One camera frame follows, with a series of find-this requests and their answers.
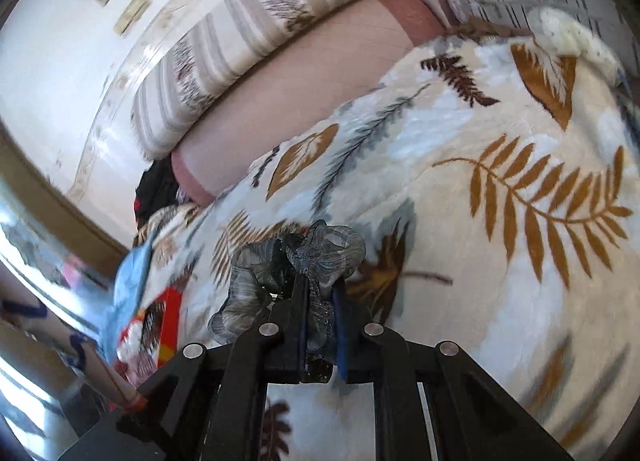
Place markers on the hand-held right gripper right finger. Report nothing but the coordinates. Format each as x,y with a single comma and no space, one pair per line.
342,341

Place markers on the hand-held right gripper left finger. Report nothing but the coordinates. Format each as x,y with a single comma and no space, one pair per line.
287,336

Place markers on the grey sheer scrunchie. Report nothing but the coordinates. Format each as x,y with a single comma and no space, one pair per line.
325,251

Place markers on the person's left forearm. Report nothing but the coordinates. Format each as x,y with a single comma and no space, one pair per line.
75,366

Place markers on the leaf print fleece blanket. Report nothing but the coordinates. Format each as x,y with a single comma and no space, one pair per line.
450,266

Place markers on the light blue cloth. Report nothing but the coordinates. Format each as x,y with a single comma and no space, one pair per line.
131,281

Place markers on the dark clothing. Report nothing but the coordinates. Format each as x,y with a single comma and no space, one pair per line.
155,191

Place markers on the striped floral cream pillow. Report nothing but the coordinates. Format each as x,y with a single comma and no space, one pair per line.
240,41

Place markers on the white dotted scrunchie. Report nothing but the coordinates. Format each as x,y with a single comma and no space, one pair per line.
575,36

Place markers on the small beige wall plate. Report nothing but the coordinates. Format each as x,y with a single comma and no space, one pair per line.
132,13

